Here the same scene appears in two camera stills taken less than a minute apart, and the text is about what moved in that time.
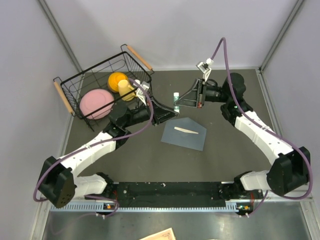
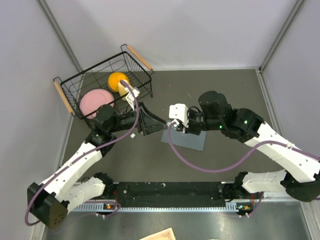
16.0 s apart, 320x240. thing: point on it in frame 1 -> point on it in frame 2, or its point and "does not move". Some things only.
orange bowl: x=113 y=79 does not move
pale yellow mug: x=124 y=88 does not move
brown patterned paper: x=167 y=234 does not move
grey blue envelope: x=172 y=136 does not move
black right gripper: x=193 y=97 -> x=189 y=129
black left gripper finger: x=159 y=114 -> x=148 y=123
